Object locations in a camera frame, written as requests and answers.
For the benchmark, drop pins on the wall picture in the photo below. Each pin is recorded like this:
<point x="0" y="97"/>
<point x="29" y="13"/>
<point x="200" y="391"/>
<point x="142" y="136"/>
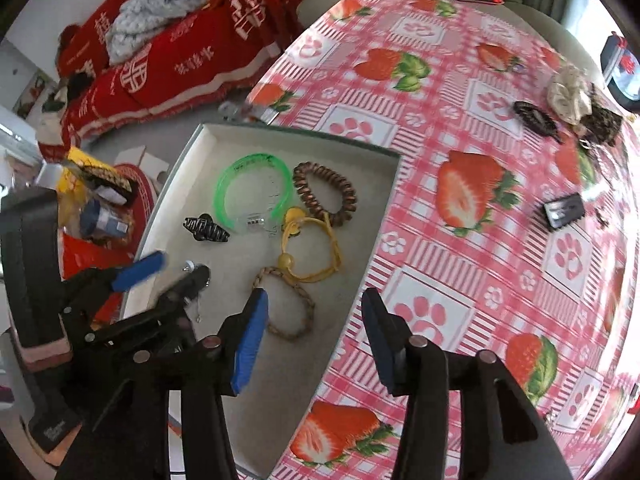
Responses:
<point x="32" y="95"/>

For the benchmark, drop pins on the yellow bag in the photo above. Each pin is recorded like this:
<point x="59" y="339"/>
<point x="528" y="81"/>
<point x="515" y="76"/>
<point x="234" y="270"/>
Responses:
<point x="70" y="195"/>

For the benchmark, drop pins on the black oval hair clip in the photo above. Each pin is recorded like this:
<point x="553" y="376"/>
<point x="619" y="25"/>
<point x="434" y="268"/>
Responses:
<point x="535" y="117"/>

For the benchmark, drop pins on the white cardboard box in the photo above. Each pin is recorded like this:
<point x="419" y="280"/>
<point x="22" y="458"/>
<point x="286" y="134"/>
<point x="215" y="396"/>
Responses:
<point x="150" y="162"/>

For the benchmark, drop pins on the white scrunchie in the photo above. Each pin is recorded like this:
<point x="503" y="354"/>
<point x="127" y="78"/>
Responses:
<point x="567" y="92"/>

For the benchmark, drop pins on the red plastic bag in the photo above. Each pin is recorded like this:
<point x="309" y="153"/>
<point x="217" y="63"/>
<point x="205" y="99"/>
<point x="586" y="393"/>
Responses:
<point x="90" y="260"/>

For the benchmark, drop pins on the white tray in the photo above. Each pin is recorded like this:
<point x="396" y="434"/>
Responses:
<point x="325" y="185"/>

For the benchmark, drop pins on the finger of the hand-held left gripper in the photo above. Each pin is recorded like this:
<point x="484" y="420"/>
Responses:
<point x="180" y="285"/>
<point x="140" y="270"/>

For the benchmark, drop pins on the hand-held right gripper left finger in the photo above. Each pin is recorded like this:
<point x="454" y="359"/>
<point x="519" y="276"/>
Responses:
<point x="250" y="340"/>

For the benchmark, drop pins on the black rectangular hair clip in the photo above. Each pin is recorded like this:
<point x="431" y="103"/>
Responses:
<point x="564" y="212"/>

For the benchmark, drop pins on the strawberry print pink tablecloth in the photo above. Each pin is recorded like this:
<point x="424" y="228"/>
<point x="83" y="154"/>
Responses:
<point x="450" y="270"/>

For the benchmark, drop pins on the leopard print scrunchie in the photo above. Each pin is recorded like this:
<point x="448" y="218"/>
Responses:
<point x="602" y="127"/>

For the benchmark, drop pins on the grey-green armchair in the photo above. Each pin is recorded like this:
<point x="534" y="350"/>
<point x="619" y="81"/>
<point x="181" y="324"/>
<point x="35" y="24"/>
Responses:
<point x="545" y="20"/>

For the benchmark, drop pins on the grey knit cloth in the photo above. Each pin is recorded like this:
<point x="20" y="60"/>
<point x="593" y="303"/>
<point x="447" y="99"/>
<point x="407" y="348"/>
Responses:
<point x="150" y="5"/>

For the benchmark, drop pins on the metal table clamp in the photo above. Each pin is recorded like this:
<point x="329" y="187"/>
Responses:
<point x="240" y="110"/>

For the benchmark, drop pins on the red blanket sofa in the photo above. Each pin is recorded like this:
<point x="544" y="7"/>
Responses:
<point x="190" y="55"/>

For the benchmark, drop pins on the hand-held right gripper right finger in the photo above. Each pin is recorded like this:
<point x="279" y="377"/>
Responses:
<point x="380" y="340"/>

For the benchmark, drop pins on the white washing machine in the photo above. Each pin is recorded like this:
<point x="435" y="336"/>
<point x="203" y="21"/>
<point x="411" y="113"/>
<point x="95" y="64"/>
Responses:
<point x="625" y="70"/>

